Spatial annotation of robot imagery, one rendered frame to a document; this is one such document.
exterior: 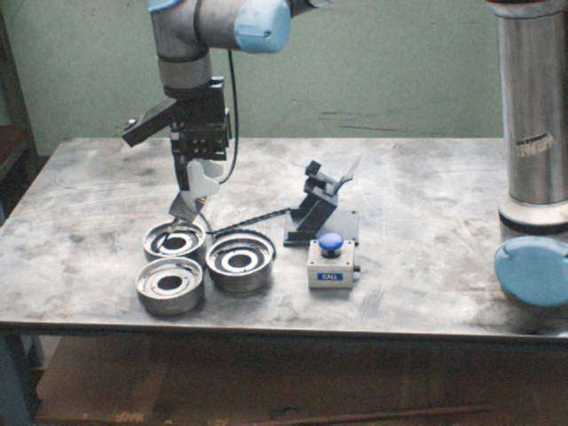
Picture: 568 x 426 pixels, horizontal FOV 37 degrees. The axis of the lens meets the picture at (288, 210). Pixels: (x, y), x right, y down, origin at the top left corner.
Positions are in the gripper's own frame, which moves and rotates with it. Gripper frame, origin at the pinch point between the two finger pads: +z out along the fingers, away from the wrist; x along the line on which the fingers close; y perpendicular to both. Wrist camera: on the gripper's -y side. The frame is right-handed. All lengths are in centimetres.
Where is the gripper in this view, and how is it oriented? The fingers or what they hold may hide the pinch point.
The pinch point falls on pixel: (190, 198)
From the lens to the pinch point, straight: 133.3
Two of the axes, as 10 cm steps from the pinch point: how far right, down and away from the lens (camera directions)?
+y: 10.0, -0.2, -0.8
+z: 0.6, 8.4, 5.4
